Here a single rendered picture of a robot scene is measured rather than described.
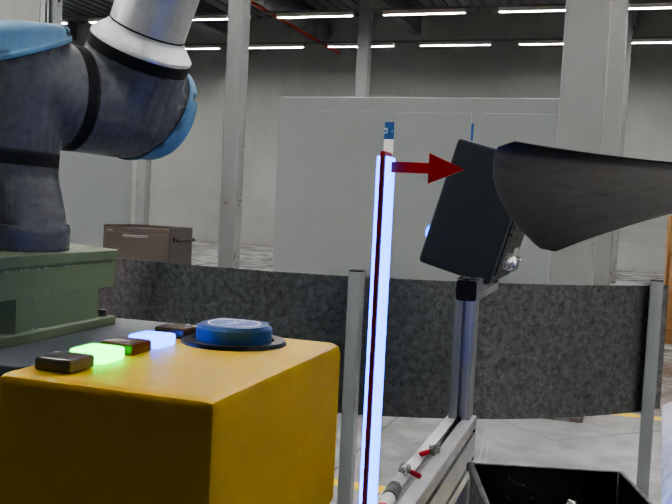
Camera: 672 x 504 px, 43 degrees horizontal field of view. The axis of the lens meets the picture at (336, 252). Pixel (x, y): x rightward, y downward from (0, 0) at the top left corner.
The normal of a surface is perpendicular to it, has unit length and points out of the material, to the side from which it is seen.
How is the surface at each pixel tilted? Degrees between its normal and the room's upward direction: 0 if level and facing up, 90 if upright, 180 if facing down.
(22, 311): 90
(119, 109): 102
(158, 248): 90
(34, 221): 76
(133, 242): 90
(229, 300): 90
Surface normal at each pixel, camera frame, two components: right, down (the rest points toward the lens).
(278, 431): 0.95, 0.07
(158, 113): 0.74, 0.45
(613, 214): 0.02, 0.95
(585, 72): -0.33, 0.04
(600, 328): 0.41, 0.07
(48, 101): 0.75, 0.25
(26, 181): 0.71, -0.18
